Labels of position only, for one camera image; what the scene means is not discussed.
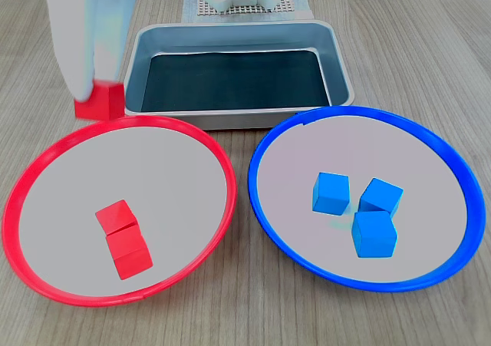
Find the red cube block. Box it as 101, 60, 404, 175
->
105, 222, 154, 281
74, 79, 127, 123
94, 199, 138, 236

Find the white mesh mat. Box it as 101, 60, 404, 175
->
196, 0, 297, 17

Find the silver metal tray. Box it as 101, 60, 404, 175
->
121, 20, 356, 131

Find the red rimmed white dish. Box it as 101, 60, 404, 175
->
2, 115, 237, 308

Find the blue rimmed white dish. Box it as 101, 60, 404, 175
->
247, 105, 487, 293

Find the blue cube block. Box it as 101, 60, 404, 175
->
311, 171, 351, 215
351, 210, 398, 259
359, 177, 405, 219

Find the black tray liner mat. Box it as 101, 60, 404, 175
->
140, 48, 331, 113

